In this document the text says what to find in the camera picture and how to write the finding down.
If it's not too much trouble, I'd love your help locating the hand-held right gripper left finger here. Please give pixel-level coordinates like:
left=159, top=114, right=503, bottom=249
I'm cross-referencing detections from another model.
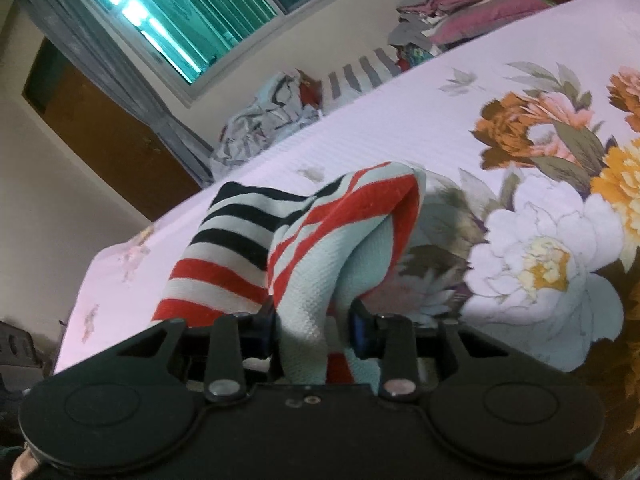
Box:
left=115, top=310, right=277, bottom=403

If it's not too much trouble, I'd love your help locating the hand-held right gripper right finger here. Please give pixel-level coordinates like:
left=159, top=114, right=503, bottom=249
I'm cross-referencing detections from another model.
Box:
left=347, top=300, right=507, bottom=403

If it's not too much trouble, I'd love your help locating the red black striped white shirt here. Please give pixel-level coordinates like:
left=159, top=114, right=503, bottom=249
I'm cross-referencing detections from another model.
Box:
left=150, top=161, right=429, bottom=387

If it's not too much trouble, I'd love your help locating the pile of light blue clothes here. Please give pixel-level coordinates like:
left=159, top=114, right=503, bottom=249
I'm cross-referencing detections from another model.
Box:
left=209, top=69, right=324, bottom=181

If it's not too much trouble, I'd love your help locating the floral pink bedsheet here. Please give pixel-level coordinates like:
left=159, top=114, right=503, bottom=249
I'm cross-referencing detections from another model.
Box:
left=52, top=0, right=640, bottom=480

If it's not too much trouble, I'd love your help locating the dark grey object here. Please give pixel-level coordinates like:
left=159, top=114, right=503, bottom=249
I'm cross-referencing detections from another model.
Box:
left=0, top=319, right=57, bottom=401

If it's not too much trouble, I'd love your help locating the brown wooden door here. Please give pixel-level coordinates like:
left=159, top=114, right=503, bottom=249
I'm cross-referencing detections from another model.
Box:
left=22, top=37, right=202, bottom=222

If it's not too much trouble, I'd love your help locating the grey white striped pillow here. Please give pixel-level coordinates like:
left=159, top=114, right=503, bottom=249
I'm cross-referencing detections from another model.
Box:
left=320, top=45, right=406, bottom=111

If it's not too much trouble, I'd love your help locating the colourful printed cloth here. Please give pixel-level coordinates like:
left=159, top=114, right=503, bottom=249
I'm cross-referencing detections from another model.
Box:
left=395, top=42, right=437, bottom=69

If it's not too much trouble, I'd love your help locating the grey curtain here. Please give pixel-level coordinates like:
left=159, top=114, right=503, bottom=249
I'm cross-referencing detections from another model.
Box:
left=20, top=0, right=217, bottom=187

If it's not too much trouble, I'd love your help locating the window with green glass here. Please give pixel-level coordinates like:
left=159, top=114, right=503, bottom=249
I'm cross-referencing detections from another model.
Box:
left=75, top=0, right=401, bottom=109

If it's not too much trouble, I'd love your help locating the stack of folded pink blankets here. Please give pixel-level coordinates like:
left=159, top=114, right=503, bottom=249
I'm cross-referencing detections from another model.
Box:
left=387, top=0, right=556, bottom=55

